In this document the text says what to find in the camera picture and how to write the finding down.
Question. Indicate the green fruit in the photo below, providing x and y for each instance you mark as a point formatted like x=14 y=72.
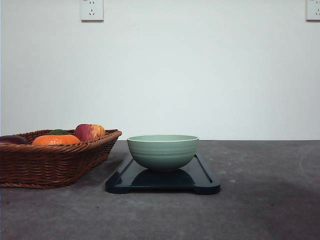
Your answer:
x=58 y=132

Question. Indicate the red yellow apple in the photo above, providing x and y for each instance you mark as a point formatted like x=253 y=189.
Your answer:
x=87 y=132

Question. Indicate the green ceramic bowl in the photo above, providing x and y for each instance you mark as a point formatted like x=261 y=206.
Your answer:
x=162 y=152

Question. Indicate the white wall socket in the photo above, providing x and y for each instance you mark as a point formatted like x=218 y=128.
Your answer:
x=91 y=11
x=312 y=8

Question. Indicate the white wall socket right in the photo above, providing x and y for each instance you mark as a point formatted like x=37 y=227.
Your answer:
x=312 y=8

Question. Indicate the orange tangerine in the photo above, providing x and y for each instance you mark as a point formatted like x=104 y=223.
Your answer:
x=55 y=140

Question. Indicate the brown wicker basket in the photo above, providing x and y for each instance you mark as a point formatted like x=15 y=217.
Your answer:
x=53 y=158

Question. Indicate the white wall socket left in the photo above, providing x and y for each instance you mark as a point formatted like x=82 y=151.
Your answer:
x=91 y=11

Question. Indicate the dark rectangular tray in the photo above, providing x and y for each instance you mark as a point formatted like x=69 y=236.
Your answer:
x=133 y=176

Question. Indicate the dark purple fruit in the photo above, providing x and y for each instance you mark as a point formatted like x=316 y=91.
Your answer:
x=12 y=140

